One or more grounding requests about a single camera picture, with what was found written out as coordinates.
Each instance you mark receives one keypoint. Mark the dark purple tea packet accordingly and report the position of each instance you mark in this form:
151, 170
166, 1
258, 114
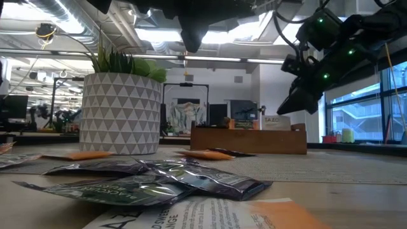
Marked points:
111, 191
211, 125
206, 179
237, 153
95, 167

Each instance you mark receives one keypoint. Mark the white and orange tea packet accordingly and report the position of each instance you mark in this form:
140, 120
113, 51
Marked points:
81, 155
275, 122
206, 216
206, 155

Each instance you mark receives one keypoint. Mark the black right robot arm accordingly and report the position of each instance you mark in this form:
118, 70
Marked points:
384, 19

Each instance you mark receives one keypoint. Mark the background black robot arm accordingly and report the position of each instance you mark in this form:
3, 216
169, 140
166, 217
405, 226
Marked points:
41, 114

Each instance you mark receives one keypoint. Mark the black background camera stand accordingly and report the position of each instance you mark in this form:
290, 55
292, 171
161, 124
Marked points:
186, 84

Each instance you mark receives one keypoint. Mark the green plant in patterned pot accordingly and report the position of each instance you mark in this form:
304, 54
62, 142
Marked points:
119, 111

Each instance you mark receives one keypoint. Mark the black background monitor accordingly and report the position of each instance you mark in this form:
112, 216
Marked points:
16, 106

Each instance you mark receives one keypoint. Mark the wooden three-compartment box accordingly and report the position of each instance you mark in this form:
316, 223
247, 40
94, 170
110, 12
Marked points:
248, 141

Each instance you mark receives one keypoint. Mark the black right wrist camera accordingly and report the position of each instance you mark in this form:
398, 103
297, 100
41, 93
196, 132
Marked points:
319, 28

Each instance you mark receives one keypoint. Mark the red container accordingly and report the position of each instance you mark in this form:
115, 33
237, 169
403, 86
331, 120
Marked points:
329, 139

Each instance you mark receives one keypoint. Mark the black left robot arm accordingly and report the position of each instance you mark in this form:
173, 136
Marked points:
190, 12

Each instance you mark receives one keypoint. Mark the grey woven placemat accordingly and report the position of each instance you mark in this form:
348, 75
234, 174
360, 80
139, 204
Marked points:
318, 168

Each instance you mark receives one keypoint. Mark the yellow-green container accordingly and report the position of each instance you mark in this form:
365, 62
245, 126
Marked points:
348, 135

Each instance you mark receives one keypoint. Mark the black background stand frame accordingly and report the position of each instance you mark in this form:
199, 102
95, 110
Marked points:
66, 79

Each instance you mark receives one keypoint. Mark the black background screen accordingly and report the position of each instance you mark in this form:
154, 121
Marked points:
217, 114

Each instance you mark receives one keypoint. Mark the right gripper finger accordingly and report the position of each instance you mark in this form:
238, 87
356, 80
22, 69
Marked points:
297, 98
313, 106

